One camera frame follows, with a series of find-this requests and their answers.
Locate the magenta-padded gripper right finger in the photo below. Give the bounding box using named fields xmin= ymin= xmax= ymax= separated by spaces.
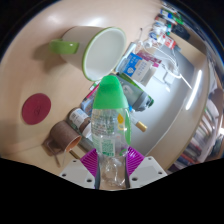
xmin=125 ymin=146 xmax=168 ymax=189

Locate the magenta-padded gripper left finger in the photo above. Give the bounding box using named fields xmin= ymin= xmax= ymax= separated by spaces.
xmin=59 ymin=148 xmax=100 ymax=190

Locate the green-capped clear plastic bottle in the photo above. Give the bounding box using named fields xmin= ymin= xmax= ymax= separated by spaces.
xmin=90 ymin=75 xmax=132 ymax=189

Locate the brown ceramic mug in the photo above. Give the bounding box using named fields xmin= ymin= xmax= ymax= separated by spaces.
xmin=42 ymin=120 xmax=83 ymax=158

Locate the gold-capped blue-tinted bottle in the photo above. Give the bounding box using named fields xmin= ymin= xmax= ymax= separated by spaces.
xmin=128 ymin=106 xmax=148 ymax=133

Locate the tall clear glass bottle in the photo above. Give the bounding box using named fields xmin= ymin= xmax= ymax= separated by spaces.
xmin=67 ymin=107 xmax=94 ymax=139

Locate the grey shaker bottle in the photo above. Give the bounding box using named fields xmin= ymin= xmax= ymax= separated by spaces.
xmin=128 ymin=84 xmax=154 ymax=113

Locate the flat round red coaster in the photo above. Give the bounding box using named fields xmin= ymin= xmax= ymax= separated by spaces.
xmin=21 ymin=92 xmax=52 ymax=126

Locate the white desk lamp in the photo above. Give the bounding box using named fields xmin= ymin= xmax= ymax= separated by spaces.
xmin=168 ymin=63 xmax=204 ymax=112

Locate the blue and white carton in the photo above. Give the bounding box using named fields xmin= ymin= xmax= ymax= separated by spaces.
xmin=121 ymin=52 xmax=155 ymax=87

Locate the pink packet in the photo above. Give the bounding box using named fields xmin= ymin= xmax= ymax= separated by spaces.
xmin=138 ymin=49 xmax=163 ymax=68

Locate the white mug with green rim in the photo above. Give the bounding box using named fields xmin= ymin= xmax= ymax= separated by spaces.
xmin=49 ymin=25 xmax=128 ymax=82

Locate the red and white box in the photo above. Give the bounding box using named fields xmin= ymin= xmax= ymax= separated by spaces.
xmin=164 ymin=36 xmax=178 ymax=49

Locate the white wall socket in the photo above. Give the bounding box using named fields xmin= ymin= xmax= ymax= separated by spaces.
xmin=163 ymin=71 xmax=178 ymax=86

